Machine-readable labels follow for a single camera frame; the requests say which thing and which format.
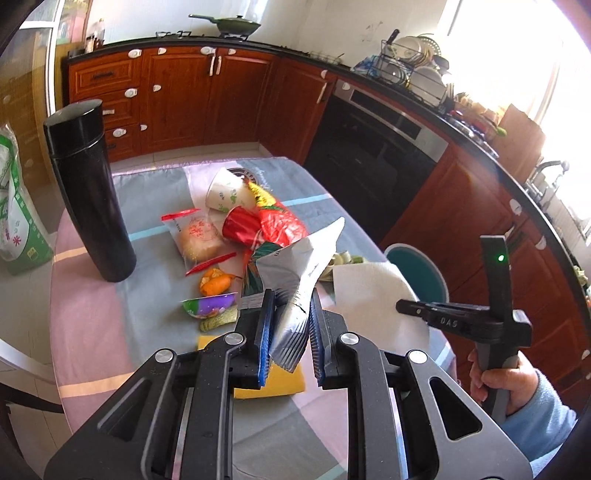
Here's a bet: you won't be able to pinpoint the person's right hand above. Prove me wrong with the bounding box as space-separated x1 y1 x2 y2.
467 347 541 416

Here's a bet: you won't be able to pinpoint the metal faucet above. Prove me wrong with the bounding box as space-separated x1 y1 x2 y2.
526 159 570 197

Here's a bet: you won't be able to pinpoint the white paper cup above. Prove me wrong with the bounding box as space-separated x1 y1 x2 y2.
205 167 257 214

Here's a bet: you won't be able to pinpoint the person's right forearm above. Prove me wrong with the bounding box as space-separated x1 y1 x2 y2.
503 369 580 468

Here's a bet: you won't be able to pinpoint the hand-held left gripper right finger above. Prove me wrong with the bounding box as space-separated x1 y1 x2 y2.
310 292 532 480

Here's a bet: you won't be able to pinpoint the colourful snack packet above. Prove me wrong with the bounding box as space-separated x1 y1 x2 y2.
241 249 263 296

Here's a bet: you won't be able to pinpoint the black thermos bottle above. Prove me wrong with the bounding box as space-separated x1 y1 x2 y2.
44 99 137 283

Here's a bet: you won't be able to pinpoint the dish rack with dishes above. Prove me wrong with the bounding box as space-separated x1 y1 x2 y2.
376 30 455 112

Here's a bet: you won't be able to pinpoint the wooden cutting board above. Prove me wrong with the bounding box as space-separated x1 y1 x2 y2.
492 104 546 181

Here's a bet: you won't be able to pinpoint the small plastic dessert cup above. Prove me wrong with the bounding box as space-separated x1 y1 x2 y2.
181 293 240 320

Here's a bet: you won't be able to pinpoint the silver foil wrapper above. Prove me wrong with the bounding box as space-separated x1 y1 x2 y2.
255 217 346 372

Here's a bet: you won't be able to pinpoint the green leaf scrap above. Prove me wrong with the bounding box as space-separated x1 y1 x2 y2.
199 308 240 332

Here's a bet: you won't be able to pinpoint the sauce bottles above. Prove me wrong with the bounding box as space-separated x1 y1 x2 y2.
85 18 106 51

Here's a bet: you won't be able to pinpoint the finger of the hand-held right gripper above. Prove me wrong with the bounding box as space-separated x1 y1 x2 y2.
396 299 483 332

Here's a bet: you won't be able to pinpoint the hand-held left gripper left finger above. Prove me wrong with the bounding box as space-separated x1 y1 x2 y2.
44 291 278 480

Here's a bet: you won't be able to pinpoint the packaged bun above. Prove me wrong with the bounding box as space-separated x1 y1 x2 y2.
161 208 237 277

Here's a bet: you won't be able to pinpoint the black built-in oven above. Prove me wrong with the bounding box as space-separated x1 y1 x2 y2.
302 78 450 245

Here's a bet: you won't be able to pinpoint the red snack bag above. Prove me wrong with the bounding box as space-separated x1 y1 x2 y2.
247 181 309 248

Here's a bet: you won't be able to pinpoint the white paper towel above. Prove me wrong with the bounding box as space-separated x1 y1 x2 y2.
331 261 431 356

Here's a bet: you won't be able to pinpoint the pink and grey tablecloth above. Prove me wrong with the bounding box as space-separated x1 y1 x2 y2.
50 157 458 480

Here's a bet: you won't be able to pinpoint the green frying pan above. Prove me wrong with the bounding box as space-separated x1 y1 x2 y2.
188 13 262 38

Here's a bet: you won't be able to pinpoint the yellow sponge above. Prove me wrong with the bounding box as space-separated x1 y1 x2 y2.
198 335 308 400

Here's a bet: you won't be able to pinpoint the wooden kitchen cabinets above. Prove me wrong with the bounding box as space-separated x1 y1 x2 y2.
62 39 591 407

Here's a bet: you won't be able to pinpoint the green and white rice bag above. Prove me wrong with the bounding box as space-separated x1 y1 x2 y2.
0 122 54 276

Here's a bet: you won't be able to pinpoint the green vegetable peel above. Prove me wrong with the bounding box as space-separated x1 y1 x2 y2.
323 250 365 283

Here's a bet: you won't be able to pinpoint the teal trash bin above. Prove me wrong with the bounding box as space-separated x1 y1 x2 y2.
384 243 448 305

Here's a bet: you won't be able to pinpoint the orange peel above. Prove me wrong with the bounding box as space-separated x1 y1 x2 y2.
199 268 242 297

